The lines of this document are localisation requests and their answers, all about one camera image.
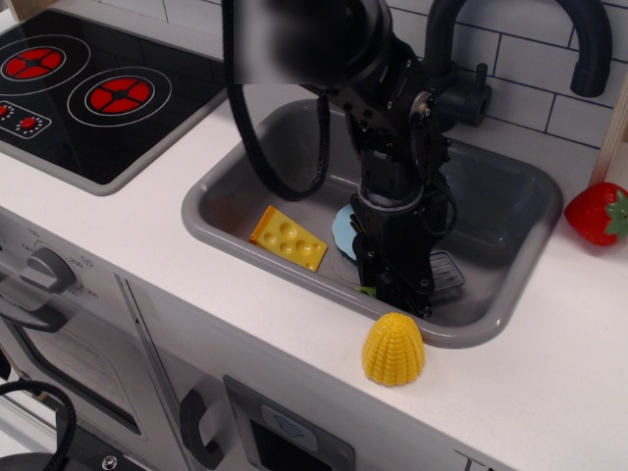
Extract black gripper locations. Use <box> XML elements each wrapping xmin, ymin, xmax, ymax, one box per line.
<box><xmin>350</xmin><ymin>188</ymin><xmax>456</xmax><ymax>318</ymax></box>

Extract green handled grey spatula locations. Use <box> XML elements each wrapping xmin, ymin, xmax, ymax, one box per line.
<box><xmin>354</xmin><ymin>250</ymin><xmax>465</xmax><ymax>303</ymax></box>

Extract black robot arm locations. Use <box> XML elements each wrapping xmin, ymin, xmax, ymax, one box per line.
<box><xmin>222</xmin><ymin>1</ymin><xmax>457</xmax><ymax>318</ymax></box>

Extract blue round plate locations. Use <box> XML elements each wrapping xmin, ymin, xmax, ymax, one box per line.
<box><xmin>332</xmin><ymin>204</ymin><xmax>357</xmax><ymax>262</ymax></box>

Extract grey plastic sink basin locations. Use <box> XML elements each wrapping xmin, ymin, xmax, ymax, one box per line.
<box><xmin>181</xmin><ymin>98</ymin><xmax>564</xmax><ymax>350</ymax></box>

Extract yellow corn cob piece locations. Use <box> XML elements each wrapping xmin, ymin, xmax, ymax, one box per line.
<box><xmin>361</xmin><ymin>312</ymin><xmax>426</xmax><ymax>387</ymax></box>

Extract yellow cheese wedge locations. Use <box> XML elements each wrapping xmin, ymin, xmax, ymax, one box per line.
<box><xmin>248</xmin><ymin>205</ymin><xmax>328</xmax><ymax>272</ymax></box>

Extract dark grey faucet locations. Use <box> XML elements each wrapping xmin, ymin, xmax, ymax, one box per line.
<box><xmin>422</xmin><ymin>0</ymin><xmax>613</xmax><ymax>129</ymax></box>

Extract grey dishwasher control panel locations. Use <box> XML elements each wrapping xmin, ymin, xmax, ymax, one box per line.
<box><xmin>223</xmin><ymin>376</ymin><xmax>356</xmax><ymax>471</ymax></box>

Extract red toy strawberry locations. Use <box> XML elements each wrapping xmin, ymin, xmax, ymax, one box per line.
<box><xmin>564</xmin><ymin>182</ymin><xmax>627</xmax><ymax>246</ymax></box>

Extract grey oven knob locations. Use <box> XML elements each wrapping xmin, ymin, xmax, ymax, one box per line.
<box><xmin>20</xmin><ymin>247</ymin><xmax>77</xmax><ymax>294</ymax></box>

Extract black toy stove top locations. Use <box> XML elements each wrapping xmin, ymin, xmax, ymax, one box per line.
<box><xmin>1</xmin><ymin>10</ymin><xmax>227</xmax><ymax>195</ymax></box>

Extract dark grey cabinet handle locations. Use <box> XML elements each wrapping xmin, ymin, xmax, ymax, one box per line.
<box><xmin>179</xmin><ymin>390</ymin><xmax>225</xmax><ymax>470</ymax></box>

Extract wooden shelf post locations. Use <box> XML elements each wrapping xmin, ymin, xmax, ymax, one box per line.
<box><xmin>589</xmin><ymin>76</ymin><xmax>627</xmax><ymax>188</ymax></box>

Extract black braided cable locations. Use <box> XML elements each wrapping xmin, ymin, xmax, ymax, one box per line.
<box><xmin>221</xmin><ymin>0</ymin><xmax>331</xmax><ymax>201</ymax></box>

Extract grey oven door handle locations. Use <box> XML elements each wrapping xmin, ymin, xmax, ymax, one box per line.
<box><xmin>1</xmin><ymin>273</ymin><xmax>68</xmax><ymax>333</ymax></box>

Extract black cable lower left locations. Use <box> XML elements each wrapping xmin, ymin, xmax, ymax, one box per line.
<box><xmin>0</xmin><ymin>380</ymin><xmax>78</xmax><ymax>471</ymax></box>

